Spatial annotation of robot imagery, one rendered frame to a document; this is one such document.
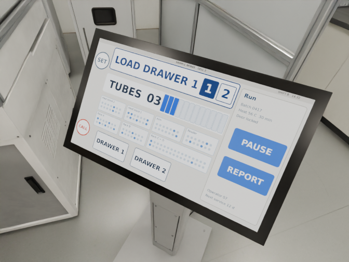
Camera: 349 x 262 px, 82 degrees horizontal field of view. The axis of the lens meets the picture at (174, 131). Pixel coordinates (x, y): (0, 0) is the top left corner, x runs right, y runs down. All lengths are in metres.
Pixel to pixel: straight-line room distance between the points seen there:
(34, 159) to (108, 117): 0.58
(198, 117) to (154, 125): 0.10
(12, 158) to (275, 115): 0.97
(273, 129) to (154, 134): 0.24
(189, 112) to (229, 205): 0.21
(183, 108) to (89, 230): 1.22
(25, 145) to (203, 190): 0.73
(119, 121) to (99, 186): 1.18
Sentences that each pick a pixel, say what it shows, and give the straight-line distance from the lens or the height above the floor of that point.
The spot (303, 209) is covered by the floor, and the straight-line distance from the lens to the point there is 1.83.
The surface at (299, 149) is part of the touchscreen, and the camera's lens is 0.43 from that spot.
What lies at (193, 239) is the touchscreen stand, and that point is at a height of 0.04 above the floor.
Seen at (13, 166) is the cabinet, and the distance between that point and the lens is 1.09.
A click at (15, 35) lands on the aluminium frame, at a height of 1.03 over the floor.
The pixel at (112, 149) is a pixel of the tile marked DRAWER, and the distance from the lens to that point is 0.50.
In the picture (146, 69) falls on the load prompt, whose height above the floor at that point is 1.15.
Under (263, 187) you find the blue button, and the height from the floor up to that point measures 1.04.
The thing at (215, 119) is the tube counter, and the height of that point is 1.11.
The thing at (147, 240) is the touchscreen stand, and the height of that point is 0.04.
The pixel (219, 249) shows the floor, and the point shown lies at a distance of 1.47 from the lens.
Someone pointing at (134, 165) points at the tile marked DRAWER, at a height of 0.99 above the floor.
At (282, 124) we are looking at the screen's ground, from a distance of 0.42.
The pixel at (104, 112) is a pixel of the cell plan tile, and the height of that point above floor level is 1.06.
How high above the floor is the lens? 1.38
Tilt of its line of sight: 46 degrees down
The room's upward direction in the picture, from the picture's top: 5 degrees clockwise
